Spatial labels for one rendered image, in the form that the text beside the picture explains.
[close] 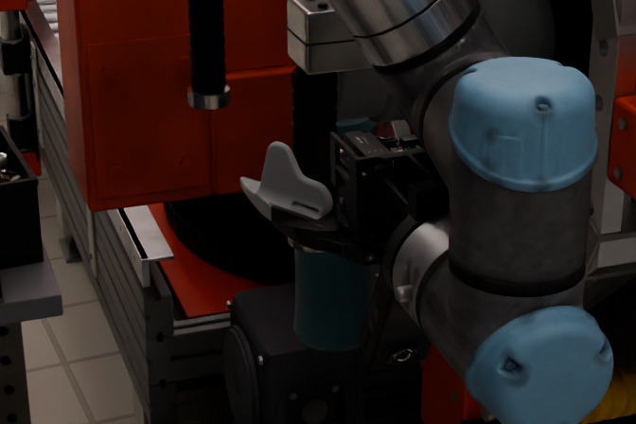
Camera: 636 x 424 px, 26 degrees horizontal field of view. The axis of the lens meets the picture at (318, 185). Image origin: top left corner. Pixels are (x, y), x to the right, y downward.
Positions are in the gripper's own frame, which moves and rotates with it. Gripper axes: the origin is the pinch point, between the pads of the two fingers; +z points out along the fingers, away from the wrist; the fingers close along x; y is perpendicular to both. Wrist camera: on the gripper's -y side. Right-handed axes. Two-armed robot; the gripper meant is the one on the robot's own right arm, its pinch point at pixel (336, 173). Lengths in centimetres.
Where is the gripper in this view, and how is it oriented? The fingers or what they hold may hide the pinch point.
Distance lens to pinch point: 104.5
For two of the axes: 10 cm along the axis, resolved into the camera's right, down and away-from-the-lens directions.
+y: -0.1, -9.1, -4.1
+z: -3.2, -3.8, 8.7
